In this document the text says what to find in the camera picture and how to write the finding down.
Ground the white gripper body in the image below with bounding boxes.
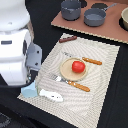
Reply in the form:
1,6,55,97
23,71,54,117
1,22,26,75
0,29,42,86

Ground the light blue cup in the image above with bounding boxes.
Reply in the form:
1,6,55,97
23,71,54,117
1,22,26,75
21,82,37,98

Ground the brown sausage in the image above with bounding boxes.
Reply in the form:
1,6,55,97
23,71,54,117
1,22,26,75
59,36,77,43

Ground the red tomato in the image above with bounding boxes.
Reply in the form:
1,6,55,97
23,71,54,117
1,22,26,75
72,61,85,73

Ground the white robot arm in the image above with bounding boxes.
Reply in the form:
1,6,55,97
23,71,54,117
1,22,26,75
0,0,42,87

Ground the round wooden plate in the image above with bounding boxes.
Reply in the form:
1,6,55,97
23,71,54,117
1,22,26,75
60,58,87,81

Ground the grey pot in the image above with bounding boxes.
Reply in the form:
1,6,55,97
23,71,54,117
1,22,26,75
61,0,81,21

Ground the beige woven placemat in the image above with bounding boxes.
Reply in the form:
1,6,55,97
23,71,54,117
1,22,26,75
18,37,119,128

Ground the brown stove board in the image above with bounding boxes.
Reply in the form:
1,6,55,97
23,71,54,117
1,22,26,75
51,0,128,43

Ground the beige bowl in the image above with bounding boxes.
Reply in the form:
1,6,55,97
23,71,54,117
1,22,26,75
121,7,128,30

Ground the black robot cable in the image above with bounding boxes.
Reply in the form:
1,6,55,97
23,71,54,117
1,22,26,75
0,68,38,90

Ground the fork with wooden handle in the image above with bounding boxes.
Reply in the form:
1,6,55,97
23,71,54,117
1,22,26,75
50,74,90,92

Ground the knife with wooden handle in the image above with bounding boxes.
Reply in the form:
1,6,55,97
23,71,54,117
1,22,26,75
62,52,102,65

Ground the grey saucepan with handle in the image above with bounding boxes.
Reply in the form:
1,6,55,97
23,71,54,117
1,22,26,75
84,4,115,27

